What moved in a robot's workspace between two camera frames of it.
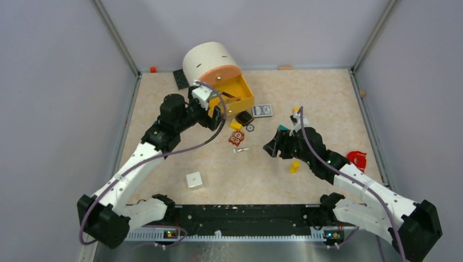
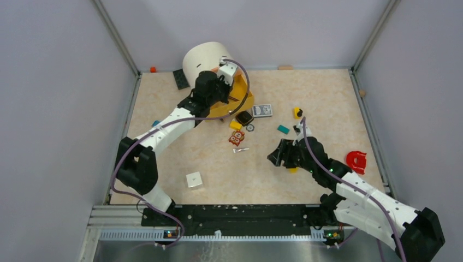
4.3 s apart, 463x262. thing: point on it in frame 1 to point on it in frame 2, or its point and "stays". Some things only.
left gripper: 211,122 to 227,86
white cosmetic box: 194,179 stays
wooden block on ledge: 285,67 stays
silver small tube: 235,150 stays
